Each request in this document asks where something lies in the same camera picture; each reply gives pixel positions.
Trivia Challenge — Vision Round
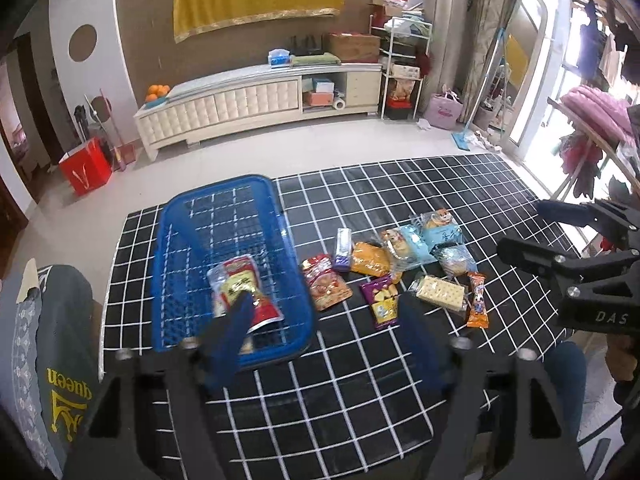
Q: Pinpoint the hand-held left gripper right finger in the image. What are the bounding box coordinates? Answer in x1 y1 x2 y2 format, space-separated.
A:
398 295 587 480

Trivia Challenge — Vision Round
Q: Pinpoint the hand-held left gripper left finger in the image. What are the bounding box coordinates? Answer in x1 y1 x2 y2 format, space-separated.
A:
65 291 258 480

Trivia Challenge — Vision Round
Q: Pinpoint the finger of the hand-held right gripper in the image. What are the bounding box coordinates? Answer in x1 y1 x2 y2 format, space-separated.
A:
536 199 640 251
496 236 640 292

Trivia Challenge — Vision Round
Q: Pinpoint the large red snack packet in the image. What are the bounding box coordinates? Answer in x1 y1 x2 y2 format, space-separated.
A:
206 254 285 356

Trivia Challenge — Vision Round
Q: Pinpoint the orange bar packet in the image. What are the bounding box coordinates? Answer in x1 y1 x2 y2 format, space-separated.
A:
466 271 488 329

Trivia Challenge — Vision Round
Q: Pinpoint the light blue squirrel pastry packet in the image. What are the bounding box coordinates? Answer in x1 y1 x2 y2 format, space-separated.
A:
411 209 463 248

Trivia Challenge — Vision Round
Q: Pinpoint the blue plastic mesh basket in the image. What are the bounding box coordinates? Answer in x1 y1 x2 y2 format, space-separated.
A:
150 174 316 372

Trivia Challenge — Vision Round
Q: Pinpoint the purple white stick packet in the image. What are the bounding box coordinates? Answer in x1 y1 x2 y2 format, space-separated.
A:
332 228 355 272

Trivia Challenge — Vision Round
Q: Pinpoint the person's right forearm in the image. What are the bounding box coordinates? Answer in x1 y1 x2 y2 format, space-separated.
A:
606 332 640 386

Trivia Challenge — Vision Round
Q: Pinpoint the clear cracker packet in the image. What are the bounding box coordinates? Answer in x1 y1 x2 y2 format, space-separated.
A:
409 275 468 313

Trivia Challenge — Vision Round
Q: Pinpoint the purple chips packet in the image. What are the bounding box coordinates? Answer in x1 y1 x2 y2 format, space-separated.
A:
360 274 401 330

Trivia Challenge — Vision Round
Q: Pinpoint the clear pastry packet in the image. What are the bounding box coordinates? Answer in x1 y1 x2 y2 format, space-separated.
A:
432 242 478 278

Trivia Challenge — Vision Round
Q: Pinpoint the wooden clothes rack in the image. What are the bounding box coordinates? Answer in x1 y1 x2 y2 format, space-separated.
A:
547 97 640 201

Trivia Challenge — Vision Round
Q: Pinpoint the person's leg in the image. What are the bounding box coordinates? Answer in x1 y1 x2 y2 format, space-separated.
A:
542 342 587 443

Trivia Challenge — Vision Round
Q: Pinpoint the orange snack packet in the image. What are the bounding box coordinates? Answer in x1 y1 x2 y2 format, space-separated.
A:
350 241 392 278

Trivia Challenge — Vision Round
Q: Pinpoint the red clear-window snack packet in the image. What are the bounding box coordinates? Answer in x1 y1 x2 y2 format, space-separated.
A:
301 254 353 312

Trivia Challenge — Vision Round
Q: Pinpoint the pink padded jacket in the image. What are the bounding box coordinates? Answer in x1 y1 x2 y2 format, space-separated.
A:
560 85 636 147

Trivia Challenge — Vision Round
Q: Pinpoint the blue flat mop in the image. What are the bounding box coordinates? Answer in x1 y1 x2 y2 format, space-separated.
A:
452 30 503 153

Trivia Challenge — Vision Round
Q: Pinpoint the pink gift bag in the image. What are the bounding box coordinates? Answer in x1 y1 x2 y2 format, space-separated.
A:
429 91 463 130

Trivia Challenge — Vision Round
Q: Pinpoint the black white grid tablecloth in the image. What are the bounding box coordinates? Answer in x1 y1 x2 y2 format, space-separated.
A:
97 152 588 480

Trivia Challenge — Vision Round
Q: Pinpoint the dark grey printed garment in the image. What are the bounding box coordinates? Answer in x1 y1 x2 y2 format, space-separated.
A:
35 264 108 476

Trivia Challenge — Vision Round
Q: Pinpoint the patterned curtain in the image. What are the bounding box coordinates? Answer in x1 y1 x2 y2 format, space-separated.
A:
462 0 511 111

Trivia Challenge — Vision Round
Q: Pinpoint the red broom and dustpan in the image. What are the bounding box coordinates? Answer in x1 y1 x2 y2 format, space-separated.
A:
99 89 136 171

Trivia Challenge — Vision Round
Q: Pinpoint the grey blue patterned cushion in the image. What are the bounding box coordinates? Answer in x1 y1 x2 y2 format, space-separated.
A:
0 272 51 466

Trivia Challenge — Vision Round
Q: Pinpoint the red paper bag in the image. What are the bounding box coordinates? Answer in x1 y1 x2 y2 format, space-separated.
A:
59 137 113 196

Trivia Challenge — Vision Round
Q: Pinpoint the cream tv cabinet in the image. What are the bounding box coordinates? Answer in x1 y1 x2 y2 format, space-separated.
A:
134 62 383 161

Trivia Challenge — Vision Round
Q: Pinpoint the white shelf rack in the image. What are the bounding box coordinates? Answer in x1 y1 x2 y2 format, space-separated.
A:
369 12 433 121

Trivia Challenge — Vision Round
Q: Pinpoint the brown cardboard box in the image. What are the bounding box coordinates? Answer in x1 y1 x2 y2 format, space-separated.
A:
327 32 381 63

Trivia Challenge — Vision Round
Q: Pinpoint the green folded cloth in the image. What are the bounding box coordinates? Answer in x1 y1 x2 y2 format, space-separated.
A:
290 52 342 67

